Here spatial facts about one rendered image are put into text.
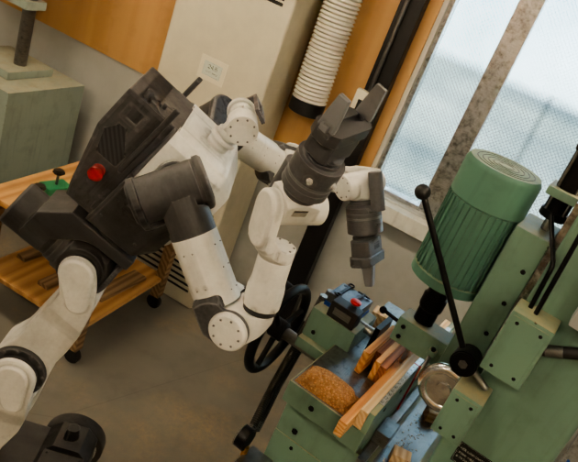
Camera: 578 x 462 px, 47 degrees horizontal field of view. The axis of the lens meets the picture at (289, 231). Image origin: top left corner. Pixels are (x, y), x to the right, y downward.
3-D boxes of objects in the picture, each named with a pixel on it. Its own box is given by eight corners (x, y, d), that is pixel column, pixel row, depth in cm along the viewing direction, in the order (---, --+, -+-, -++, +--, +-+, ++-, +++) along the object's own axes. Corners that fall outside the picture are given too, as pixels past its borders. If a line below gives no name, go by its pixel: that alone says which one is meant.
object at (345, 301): (338, 293, 184) (345, 277, 182) (371, 314, 180) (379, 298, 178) (316, 308, 173) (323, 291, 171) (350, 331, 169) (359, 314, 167)
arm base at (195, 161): (143, 243, 120) (119, 184, 117) (143, 229, 133) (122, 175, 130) (221, 214, 122) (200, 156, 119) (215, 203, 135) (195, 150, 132)
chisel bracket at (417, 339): (396, 332, 172) (409, 306, 168) (443, 363, 167) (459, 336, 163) (385, 343, 165) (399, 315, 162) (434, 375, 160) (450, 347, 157)
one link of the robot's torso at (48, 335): (-27, 383, 164) (54, 246, 146) (5, 341, 180) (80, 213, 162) (30, 412, 167) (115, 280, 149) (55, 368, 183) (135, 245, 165)
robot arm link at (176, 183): (157, 250, 121) (130, 180, 118) (158, 243, 129) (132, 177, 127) (217, 228, 122) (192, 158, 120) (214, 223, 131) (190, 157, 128)
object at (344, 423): (420, 340, 189) (427, 329, 188) (427, 344, 189) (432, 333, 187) (332, 433, 143) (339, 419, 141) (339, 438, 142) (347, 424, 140)
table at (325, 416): (355, 299, 210) (362, 284, 207) (439, 353, 199) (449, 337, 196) (249, 376, 159) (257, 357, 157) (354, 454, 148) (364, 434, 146)
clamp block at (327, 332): (326, 315, 189) (337, 290, 185) (365, 341, 185) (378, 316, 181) (300, 333, 177) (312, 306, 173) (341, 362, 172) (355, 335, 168)
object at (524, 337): (488, 352, 145) (521, 297, 138) (526, 375, 142) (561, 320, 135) (477, 367, 138) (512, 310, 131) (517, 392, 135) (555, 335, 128)
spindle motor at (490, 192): (425, 253, 168) (481, 143, 155) (487, 289, 162) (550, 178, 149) (399, 271, 154) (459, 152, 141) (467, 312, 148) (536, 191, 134)
